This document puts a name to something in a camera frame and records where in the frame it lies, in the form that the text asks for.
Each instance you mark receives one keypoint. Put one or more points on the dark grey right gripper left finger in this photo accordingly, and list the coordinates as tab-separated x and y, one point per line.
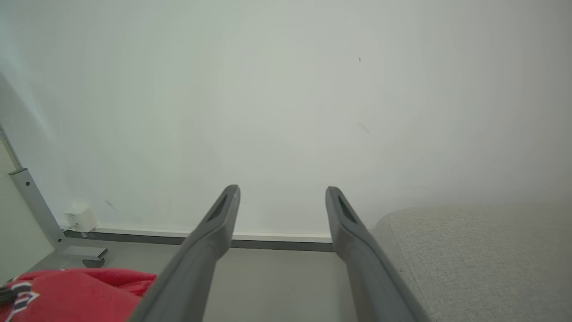
196	259

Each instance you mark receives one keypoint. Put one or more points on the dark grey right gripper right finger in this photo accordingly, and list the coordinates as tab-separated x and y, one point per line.
366	273

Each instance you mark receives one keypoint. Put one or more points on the red sports jersey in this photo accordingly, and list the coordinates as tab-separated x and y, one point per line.
80	295

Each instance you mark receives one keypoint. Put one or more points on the white and black baseboard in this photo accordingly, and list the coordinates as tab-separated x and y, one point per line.
277	241

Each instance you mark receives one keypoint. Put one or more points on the black partition foot pad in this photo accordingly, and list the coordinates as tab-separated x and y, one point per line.
94	263

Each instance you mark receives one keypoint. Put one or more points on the grey metal partition foot bar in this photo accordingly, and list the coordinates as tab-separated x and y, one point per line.
85	252

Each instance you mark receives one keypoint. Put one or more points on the light grey fabric sofa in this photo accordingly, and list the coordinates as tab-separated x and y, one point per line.
491	268

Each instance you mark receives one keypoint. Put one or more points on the grey framed white partition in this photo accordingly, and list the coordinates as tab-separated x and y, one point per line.
35	205

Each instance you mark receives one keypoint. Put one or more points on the white wall power box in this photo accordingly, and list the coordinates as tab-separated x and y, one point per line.
82	219

